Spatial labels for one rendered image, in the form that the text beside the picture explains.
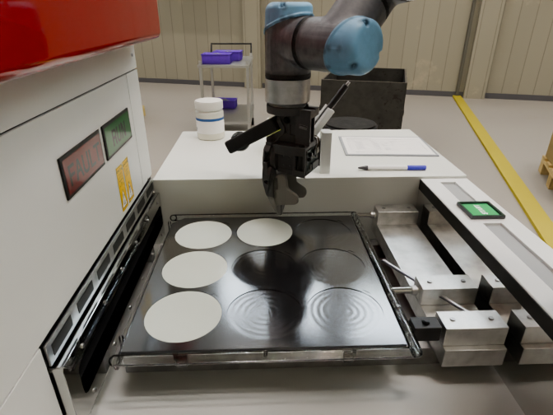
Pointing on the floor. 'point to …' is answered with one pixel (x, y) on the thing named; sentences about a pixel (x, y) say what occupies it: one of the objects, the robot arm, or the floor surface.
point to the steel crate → (369, 95)
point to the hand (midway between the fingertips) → (276, 207)
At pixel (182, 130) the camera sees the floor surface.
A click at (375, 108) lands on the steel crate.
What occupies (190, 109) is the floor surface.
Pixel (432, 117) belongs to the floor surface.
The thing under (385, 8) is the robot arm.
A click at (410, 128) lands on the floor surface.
